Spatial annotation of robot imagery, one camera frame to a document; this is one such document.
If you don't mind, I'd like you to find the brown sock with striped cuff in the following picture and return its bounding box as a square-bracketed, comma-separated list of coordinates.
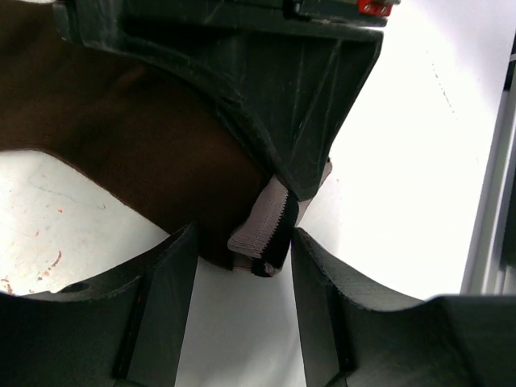
[1, 1, 310, 277]

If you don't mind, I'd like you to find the aluminium frame rail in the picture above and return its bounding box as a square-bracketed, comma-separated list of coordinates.
[460, 53, 515, 295]

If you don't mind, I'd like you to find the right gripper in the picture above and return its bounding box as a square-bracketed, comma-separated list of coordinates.
[52, 1, 399, 200]

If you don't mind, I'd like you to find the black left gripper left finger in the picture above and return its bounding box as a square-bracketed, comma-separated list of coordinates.
[1, 224, 198, 387]

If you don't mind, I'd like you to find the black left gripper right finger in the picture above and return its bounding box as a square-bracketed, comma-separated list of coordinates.
[291, 229, 515, 386]

